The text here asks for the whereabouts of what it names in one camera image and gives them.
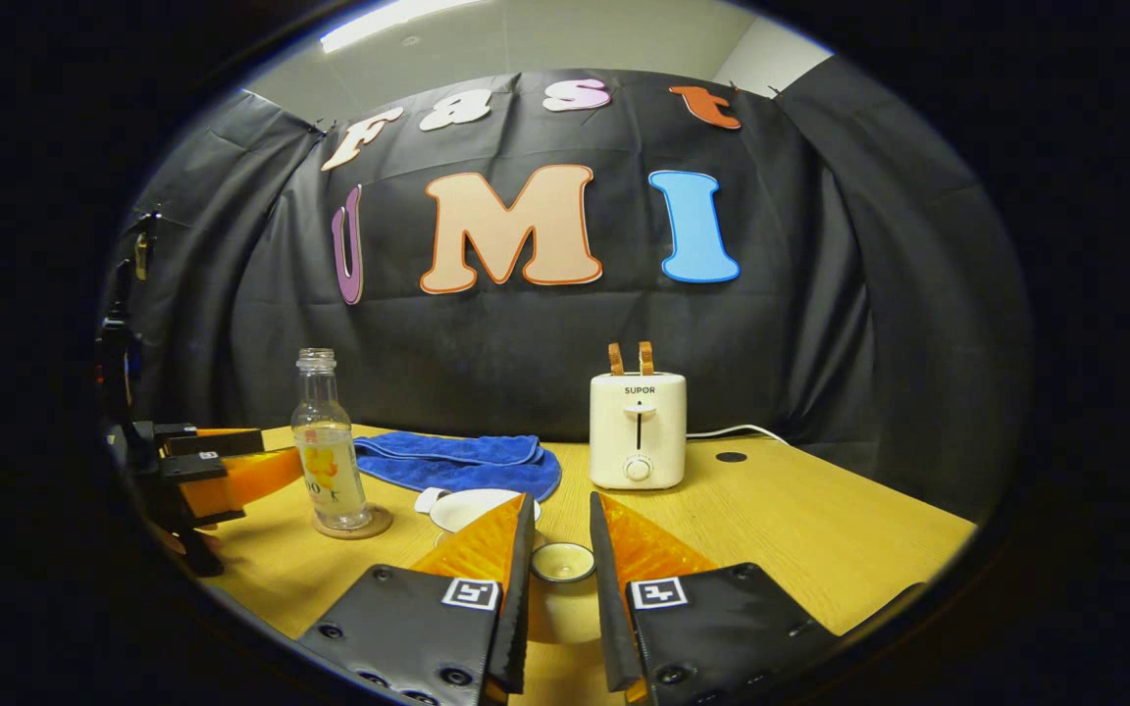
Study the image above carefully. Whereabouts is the blue towel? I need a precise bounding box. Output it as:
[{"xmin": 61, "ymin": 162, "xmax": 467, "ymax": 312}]
[{"xmin": 354, "ymin": 431, "xmax": 563, "ymax": 513}]

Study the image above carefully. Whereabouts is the clear water bottle yellow label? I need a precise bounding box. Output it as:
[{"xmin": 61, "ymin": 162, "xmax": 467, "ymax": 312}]
[{"xmin": 291, "ymin": 348, "xmax": 373, "ymax": 531}]

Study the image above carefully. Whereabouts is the cream toaster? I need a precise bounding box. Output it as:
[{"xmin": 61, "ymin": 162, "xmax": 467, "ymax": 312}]
[{"xmin": 590, "ymin": 372, "xmax": 688, "ymax": 491}]

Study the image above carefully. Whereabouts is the white toaster cable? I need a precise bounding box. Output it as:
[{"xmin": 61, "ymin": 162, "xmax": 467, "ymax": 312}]
[{"xmin": 685, "ymin": 425, "xmax": 792, "ymax": 447}]

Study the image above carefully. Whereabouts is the round cork coaster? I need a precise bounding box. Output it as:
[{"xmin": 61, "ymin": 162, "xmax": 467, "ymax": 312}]
[{"xmin": 312, "ymin": 505, "xmax": 393, "ymax": 540}]

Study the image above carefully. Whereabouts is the black backdrop cloth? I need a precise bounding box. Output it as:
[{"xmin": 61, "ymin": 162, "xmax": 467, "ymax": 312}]
[{"xmin": 119, "ymin": 69, "xmax": 1032, "ymax": 521}]

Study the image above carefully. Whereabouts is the cream teacup lid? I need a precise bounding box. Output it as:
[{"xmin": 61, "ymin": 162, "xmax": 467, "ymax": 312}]
[{"xmin": 526, "ymin": 541, "xmax": 607, "ymax": 645}]

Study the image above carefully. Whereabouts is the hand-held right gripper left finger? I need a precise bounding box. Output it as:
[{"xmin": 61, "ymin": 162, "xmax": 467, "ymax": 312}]
[{"xmin": 296, "ymin": 493, "xmax": 539, "ymax": 706}]

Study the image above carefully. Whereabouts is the cream teacup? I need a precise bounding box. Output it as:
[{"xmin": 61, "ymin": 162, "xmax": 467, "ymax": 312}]
[{"xmin": 428, "ymin": 488, "xmax": 543, "ymax": 550}]

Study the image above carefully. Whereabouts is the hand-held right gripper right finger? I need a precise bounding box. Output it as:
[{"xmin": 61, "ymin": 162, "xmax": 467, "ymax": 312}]
[{"xmin": 589, "ymin": 490, "xmax": 927, "ymax": 706}]

